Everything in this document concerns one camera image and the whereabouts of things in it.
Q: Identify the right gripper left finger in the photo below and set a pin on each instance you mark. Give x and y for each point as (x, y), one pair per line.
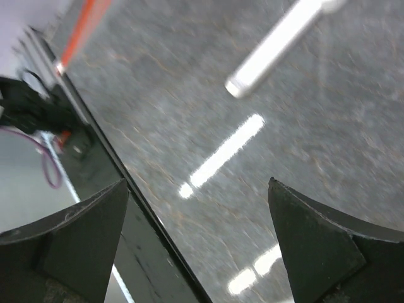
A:
(67, 256)

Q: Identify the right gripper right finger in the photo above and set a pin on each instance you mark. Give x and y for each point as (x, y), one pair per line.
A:
(331, 256)

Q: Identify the clear orange-zipper zip bag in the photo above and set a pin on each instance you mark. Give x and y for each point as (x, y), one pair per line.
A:
(90, 15)

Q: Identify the metal clothes rack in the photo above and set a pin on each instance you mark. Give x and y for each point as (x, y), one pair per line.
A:
(278, 41)

